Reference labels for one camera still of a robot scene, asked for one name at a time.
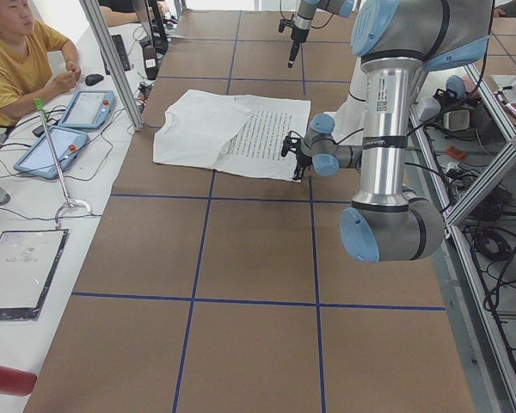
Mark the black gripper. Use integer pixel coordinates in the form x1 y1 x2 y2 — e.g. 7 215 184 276
287 26 310 68
292 146 312 181

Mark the white printed long-sleeve shirt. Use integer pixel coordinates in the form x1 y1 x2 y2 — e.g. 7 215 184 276
152 89 310 181

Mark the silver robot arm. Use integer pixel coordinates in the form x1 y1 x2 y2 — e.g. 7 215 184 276
279 0 356 68
282 1 494 262

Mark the orange clamp block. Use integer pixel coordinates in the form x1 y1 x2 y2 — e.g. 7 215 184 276
445 145 467 162

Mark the black keyboard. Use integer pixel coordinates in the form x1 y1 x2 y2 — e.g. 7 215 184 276
111 34 132 71

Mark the black computer mouse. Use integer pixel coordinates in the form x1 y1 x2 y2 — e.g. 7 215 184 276
84 73 104 87

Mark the upper blue teach pendant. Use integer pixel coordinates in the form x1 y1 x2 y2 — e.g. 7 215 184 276
58 90 116 131

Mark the blue teach pendant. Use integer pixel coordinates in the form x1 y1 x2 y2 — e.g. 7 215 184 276
12 125 90 181
58 90 116 131

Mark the lower blue teach pendant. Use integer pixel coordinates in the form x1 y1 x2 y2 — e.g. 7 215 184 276
12 125 90 181

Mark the person in yellow shirt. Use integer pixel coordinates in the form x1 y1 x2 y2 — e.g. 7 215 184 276
0 1 82 126

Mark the red bottle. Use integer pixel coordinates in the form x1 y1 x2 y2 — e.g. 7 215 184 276
0 365 37 397

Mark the aluminium side frame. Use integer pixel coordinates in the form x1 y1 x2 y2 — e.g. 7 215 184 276
408 38 516 413

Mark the aluminium frame post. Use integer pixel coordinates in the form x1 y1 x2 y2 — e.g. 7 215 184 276
79 0 144 132

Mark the grabber stick green handle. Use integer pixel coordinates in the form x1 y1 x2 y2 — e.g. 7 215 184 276
34 98 93 230

